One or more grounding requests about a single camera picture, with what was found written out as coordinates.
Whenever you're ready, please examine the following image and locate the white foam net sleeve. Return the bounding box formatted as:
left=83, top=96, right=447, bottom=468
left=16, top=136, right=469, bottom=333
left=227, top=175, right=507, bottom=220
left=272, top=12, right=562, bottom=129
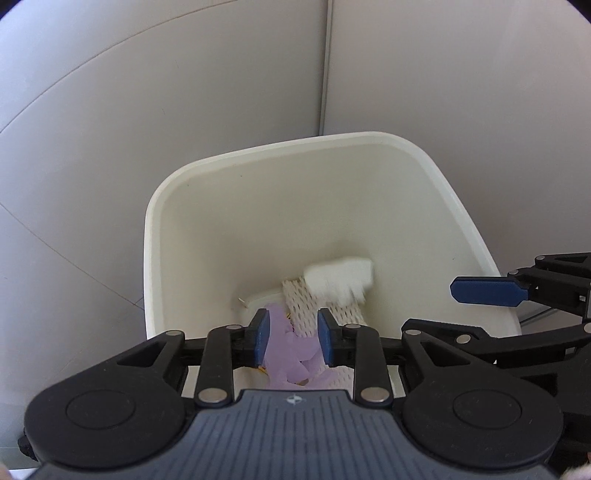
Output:
left=281, top=278, right=367, bottom=394

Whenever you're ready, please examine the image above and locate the purple plastic wrapper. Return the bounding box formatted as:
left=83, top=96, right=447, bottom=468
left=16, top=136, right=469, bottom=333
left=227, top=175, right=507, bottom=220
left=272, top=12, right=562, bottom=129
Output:
left=263, top=303, right=331, bottom=390

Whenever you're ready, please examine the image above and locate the white tissue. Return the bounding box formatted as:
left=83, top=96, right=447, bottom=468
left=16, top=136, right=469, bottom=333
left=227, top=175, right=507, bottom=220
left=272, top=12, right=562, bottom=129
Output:
left=303, top=257, right=374, bottom=307

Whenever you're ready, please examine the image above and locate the cream plastic trash bin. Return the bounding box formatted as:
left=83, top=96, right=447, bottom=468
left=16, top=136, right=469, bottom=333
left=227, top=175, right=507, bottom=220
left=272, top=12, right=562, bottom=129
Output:
left=143, top=133, right=521, bottom=338

